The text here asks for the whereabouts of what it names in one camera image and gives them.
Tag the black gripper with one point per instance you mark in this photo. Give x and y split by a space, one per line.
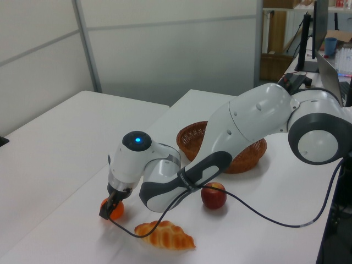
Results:
119 193

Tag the orange toy mandarin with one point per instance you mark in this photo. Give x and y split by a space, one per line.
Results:
118 211

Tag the braided toy bread loaf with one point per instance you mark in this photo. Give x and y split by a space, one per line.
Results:
167 236

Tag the red toy apple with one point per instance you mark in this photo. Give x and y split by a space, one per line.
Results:
213 198

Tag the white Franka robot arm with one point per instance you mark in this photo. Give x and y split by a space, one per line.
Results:
247 115

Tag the brown woven basket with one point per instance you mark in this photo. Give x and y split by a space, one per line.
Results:
247 159

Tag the small black object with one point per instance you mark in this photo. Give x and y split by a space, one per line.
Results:
3 141

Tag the low brown cardboard box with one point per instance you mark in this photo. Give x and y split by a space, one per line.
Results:
275 67

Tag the tall brown cardboard panel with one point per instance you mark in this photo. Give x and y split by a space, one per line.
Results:
276 33

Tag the black monitor stand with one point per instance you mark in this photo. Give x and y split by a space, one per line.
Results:
305 55

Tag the grey laptop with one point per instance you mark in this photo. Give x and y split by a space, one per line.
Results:
328 74

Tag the cardboard box on shelf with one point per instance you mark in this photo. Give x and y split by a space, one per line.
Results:
280 3

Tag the blue cup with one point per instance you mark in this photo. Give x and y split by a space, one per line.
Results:
330 46

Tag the pack of clear bottles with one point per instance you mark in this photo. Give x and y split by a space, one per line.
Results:
343 60

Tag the black computer monitor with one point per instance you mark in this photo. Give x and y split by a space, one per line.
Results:
320 24

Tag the open cardboard box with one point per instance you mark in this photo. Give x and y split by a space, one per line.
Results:
343 37

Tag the grey partition post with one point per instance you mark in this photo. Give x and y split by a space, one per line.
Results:
86 46

